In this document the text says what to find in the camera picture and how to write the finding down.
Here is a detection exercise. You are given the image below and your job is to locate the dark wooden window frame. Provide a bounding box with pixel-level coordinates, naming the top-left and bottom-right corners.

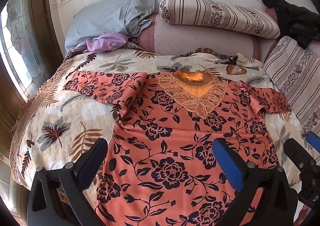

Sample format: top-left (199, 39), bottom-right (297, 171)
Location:
top-left (0, 0), bottom-right (65, 226)

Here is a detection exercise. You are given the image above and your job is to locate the striped floral bolster pillow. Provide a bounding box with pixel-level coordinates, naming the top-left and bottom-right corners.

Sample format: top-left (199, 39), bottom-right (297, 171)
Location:
top-left (159, 0), bottom-right (281, 39)

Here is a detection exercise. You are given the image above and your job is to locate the orange floral shirt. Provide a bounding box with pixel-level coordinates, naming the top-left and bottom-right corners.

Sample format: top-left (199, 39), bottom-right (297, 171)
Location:
top-left (64, 69), bottom-right (292, 226)

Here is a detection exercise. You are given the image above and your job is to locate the grey-blue pillow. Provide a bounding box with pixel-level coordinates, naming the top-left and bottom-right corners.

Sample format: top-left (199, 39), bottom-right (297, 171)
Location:
top-left (64, 0), bottom-right (157, 57)

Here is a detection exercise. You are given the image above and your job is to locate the black garment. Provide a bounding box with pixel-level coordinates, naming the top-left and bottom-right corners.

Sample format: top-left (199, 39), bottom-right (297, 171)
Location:
top-left (262, 0), bottom-right (320, 49)

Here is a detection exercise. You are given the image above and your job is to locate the purple printed cloth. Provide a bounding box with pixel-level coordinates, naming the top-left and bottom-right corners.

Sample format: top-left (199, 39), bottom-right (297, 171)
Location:
top-left (86, 32), bottom-right (128, 54)

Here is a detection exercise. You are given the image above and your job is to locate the stained glass window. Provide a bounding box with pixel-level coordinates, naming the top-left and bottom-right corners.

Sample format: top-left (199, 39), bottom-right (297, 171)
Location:
top-left (0, 0), bottom-right (50, 102)

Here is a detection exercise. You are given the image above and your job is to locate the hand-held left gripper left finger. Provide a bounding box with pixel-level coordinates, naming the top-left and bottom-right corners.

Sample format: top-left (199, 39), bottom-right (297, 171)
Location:
top-left (26, 138), bottom-right (108, 226)

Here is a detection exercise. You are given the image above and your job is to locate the leaf print quilted bedspread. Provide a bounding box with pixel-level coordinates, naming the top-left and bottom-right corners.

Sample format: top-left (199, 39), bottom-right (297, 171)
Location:
top-left (9, 47), bottom-right (310, 226)

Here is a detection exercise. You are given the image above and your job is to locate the striped floral cushion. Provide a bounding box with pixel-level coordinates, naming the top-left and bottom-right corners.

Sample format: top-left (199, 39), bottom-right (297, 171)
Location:
top-left (262, 36), bottom-right (320, 139)

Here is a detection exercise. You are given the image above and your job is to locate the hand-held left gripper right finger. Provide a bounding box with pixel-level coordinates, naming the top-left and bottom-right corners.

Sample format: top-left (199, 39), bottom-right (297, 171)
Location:
top-left (213, 138), bottom-right (299, 226)

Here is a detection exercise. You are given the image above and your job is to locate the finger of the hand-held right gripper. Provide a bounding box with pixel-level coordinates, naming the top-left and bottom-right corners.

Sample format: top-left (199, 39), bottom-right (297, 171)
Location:
top-left (283, 138), bottom-right (314, 175)
top-left (305, 131), bottom-right (320, 151)

